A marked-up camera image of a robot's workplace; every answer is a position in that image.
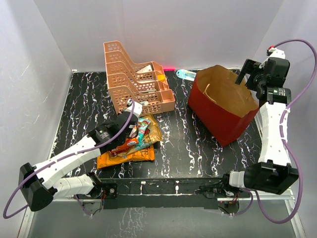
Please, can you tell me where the orange fruit candy bag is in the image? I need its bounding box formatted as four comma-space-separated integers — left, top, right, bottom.
109, 138, 139, 156

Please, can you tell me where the teal Fox's candy bag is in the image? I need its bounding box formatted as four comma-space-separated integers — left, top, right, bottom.
135, 118, 151, 147

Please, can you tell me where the gold chips bag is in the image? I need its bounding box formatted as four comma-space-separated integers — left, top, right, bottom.
135, 115, 162, 151

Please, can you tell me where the orange honey dijon chips bag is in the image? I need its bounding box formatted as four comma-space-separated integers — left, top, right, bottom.
97, 145, 155, 169

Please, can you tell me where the red brown paper bag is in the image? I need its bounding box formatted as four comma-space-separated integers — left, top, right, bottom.
188, 65, 259, 147

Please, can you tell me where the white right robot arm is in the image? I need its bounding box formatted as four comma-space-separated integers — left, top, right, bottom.
220, 57, 299, 197

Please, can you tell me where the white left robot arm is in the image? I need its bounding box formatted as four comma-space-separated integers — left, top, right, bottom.
19, 110, 140, 212

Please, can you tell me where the pink plastic tiered organizer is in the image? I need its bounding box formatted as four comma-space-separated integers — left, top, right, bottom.
104, 41, 175, 116

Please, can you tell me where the blue white blister pack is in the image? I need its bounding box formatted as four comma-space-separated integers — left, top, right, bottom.
176, 69, 197, 81

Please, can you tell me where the orange yellow block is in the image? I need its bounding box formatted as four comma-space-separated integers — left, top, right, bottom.
157, 74, 166, 82

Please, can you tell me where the pink tape strip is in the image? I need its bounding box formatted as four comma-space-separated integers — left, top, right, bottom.
163, 65, 175, 71

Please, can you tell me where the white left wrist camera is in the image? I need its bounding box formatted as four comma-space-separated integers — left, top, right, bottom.
125, 99, 143, 118

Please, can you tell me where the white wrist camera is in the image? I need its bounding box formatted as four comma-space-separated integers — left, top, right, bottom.
259, 46, 285, 68
125, 99, 143, 118

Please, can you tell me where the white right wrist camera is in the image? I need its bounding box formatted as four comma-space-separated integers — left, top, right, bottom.
259, 46, 285, 68

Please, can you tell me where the black aluminium front rail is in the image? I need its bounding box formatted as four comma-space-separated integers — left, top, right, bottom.
29, 177, 294, 216

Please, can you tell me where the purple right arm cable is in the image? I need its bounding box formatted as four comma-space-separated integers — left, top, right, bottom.
234, 39, 317, 224

